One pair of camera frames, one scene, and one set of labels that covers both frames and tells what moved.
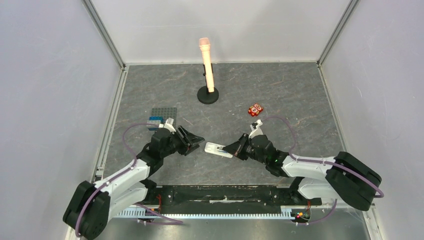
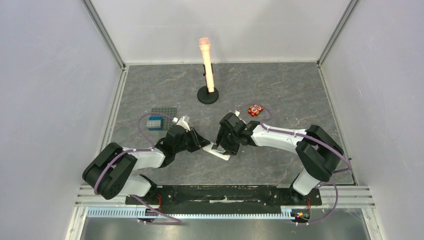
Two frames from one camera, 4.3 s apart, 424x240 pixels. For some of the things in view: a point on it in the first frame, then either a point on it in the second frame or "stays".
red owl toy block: [254, 110] stays
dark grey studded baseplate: [165, 113] stays
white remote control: [216, 149] stays
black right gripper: [243, 148] → [226, 133]
